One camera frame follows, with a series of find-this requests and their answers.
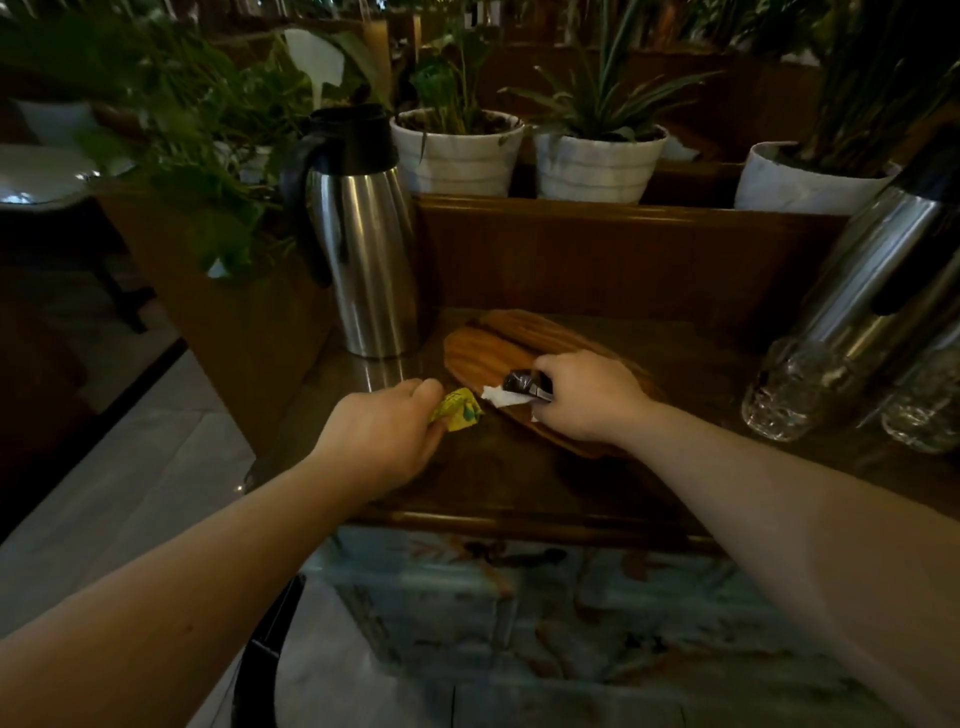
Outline wooden planter divider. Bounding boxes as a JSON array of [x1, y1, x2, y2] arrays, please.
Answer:
[[93, 161, 849, 451]]

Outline steel thermos jug black lid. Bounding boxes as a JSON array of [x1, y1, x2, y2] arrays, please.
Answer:
[[795, 127, 960, 384], [281, 104, 421, 360]]

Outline person's right forearm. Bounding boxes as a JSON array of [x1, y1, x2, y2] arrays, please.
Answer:
[[611, 401, 960, 728]]

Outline wooden leaf-shaped tray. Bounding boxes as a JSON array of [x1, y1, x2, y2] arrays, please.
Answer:
[[442, 309, 665, 459]]

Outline spiky long-leaf plant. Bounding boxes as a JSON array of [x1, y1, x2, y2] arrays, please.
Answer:
[[498, 0, 725, 144]]

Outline small leafy green plant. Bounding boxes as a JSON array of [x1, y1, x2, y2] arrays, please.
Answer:
[[408, 22, 496, 136]]

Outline tall dark-leaf plant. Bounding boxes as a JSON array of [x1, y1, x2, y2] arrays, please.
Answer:
[[780, 0, 960, 180]]

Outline bushy trailing green plant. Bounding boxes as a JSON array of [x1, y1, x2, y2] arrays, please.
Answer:
[[0, 15, 391, 280]]

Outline clear drinking glass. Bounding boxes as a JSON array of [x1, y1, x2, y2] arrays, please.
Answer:
[[741, 335, 864, 443], [880, 352, 960, 456]]

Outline white round table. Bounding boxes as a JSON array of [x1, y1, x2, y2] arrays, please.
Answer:
[[0, 142, 102, 215]]

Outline yellow candy wrapper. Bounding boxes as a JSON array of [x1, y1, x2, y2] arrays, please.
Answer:
[[429, 387, 483, 433]]

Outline person's right hand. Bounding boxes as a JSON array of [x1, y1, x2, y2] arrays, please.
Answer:
[[530, 350, 655, 447]]

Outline person's left forearm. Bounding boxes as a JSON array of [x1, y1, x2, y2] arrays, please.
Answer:
[[0, 454, 376, 728]]

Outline person's left hand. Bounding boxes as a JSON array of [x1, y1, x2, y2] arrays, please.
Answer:
[[309, 378, 447, 502]]

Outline black chair frame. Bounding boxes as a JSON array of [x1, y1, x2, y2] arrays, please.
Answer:
[[231, 573, 307, 728]]

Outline white ribbed plant pot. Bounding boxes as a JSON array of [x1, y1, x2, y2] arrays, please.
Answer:
[[734, 141, 901, 217], [390, 108, 525, 198], [534, 124, 669, 205]]

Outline dark candy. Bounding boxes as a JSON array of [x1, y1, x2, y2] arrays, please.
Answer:
[[480, 369, 555, 410]]

